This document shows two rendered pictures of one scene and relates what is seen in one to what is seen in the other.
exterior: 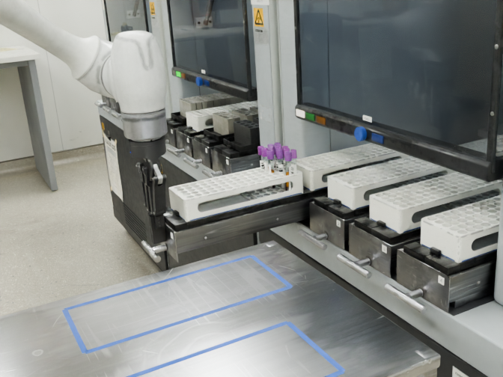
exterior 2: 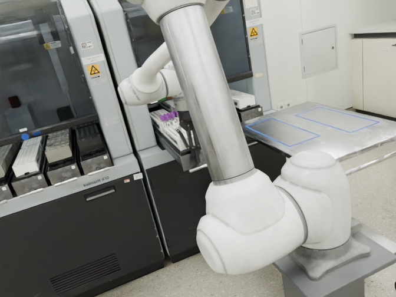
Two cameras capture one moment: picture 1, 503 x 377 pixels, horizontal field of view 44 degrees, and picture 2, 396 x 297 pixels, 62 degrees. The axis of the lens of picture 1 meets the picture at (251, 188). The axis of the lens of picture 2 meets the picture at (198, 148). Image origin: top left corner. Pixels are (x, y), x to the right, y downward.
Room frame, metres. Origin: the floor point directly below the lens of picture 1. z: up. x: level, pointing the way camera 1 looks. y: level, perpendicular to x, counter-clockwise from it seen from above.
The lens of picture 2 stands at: (1.02, 1.48, 1.33)
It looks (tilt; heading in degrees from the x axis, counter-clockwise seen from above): 21 degrees down; 280
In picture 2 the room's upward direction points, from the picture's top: 12 degrees counter-clockwise
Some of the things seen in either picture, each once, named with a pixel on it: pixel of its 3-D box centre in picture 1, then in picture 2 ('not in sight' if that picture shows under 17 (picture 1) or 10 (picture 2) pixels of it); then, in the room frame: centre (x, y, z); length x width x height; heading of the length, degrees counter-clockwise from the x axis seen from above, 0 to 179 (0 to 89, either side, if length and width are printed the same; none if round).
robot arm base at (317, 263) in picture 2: not in sight; (324, 236); (0.86, 0.73, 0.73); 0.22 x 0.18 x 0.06; 26
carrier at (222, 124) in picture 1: (223, 125); (59, 154); (1.93, 0.08, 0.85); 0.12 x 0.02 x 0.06; 27
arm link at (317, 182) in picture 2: not in sight; (312, 195); (0.89, 0.74, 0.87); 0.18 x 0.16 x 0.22; 32
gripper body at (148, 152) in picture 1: (149, 158); (188, 119); (1.25, 0.21, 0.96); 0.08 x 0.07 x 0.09; 26
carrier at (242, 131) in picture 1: (245, 134); (90, 144); (1.80, 0.01, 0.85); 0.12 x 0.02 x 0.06; 26
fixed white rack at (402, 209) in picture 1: (440, 200); not in sight; (1.21, -0.39, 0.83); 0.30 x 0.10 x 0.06; 116
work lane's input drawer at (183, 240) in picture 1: (290, 201); (174, 138); (1.40, -0.09, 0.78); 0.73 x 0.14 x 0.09; 116
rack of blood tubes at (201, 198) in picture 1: (237, 192); (180, 135); (1.34, 0.03, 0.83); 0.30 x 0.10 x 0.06; 116
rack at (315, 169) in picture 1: (350, 166); (162, 121); (1.48, -0.25, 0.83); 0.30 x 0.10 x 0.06; 116
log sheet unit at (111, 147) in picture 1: (111, 165); not in sight; (2.96, 0.69, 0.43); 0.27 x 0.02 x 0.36; 26
